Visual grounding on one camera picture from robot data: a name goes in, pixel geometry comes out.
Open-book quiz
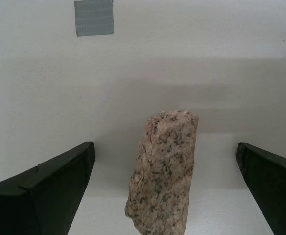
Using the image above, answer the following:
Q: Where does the speckled pink granite rock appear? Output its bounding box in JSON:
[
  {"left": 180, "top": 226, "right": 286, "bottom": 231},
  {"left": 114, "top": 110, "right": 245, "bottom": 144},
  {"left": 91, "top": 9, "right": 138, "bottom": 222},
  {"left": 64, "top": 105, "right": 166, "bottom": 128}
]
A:
[{"left": 123, "top": 109, "right": 200, "bottom": 235}]

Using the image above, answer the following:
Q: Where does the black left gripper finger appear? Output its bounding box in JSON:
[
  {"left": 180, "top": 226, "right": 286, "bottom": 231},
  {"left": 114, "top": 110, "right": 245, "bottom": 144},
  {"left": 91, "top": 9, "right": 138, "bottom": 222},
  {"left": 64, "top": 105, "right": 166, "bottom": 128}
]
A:
[
  {"left": 0, "top": 141, "right": 95, "bottom": 235},
  {"left": 236, "top": 142, "right": 286, "bottom": 235}
]

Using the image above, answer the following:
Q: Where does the grey tape square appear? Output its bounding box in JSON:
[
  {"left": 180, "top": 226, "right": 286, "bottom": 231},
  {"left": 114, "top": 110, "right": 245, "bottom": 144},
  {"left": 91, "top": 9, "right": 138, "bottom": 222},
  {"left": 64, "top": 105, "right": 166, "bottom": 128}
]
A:
[{"left": 73, "top": 0, "right": 115, "bottom": 38}]

